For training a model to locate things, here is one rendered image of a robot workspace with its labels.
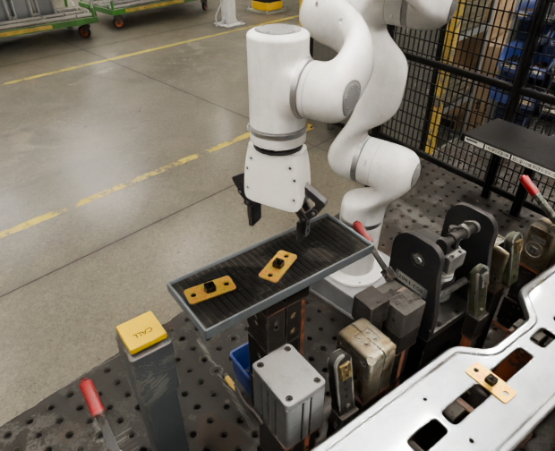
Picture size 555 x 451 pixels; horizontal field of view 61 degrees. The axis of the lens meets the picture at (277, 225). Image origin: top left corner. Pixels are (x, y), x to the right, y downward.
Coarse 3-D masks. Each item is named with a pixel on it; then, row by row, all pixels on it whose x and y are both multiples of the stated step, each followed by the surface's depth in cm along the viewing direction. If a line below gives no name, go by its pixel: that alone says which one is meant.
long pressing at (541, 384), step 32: (544, 288) 104; (544, 320) 96; (448, 352) 90; (480, 352) 90; (512, 352) 90; (544, 352) 90; (416, 384) 84; (448, 384) 84; (512, 384) 84; (544, 384) 84; (384, 416) 79; (416, 416) 79; (480, 416) 79; (512, 416) 79; (544, 416) 80; (320, 448) 74; (352, 448) 74; (384, 448) 74; (448, 448) 74; (480, 448) 74; (512, 448) 75
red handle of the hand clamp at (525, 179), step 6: (522, 180) 115; (528, 180) 114; (528, 186) 114; (534, 186) 114; (528, 192) 115; (534, 192) 114; (534, 198) 114; (540, 198) 113; (540, 204) 114; (546, 204) 113; (546, 210) 113; (552, 210) 113; (552, 216) 112; (552, 222) 113
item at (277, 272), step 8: (280, 256) 88; (288, 256) 88; (296, 256) 88; (272, 264) 85; (280, 264) 84; (288, 264) 86; (264, 272) 84; (272, 272) 84; (280, 272) 84; (272, 280) 82
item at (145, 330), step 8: (136, 320) 75; (144, 320) 75; (152, 320) 75; (120, 328) 74; (128, 328) 74; (136, 328) 74; (144, 328) 74; (152, 328) 74; (160, 328) 74; (120, 336) 73; (128, 336) 72; (136, 336) 72; (144, 336) 72; (152, 336) 72; (160, 336) 73; (128, 344) 71; (136, 344) 71; (144, 344) 71; (152, 344) 72; (136, 352) 71
